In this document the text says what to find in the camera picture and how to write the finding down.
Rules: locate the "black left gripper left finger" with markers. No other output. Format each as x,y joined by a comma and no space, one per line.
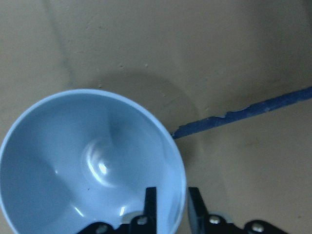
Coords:
140,224

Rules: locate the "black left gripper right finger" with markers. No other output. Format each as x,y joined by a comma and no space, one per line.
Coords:
203,222

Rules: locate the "blue bowl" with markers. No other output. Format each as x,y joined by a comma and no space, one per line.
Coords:
84,156

